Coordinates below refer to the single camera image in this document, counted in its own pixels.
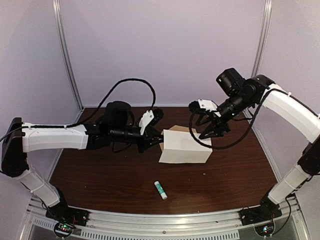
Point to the tan paper envelope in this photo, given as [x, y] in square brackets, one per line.
[177, 131]

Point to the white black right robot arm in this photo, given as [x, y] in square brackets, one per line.
[262, 92]

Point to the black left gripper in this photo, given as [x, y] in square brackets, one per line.
[148, 140]

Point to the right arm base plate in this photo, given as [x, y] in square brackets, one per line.
[263, 219]

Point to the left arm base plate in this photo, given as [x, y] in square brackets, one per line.
[67, 221]

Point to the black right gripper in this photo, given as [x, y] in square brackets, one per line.
[216, 126]

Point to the aluminium corner post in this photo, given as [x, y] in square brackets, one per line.
[65, 53]
[264, 32]

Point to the left aluminium corner post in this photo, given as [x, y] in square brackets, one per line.
[65, 53]

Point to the green white glue stick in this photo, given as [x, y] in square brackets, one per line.
[160, 190]

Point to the white paper letter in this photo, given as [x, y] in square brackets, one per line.
[183, 150]

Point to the aluminium front frame rail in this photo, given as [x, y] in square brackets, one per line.
[219, 225]

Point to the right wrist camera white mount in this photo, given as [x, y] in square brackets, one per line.
[204, 106]

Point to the right aluminium corner post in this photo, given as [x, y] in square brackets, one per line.
[264, 32]

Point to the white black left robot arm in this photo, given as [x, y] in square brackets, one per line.
[112, 127]

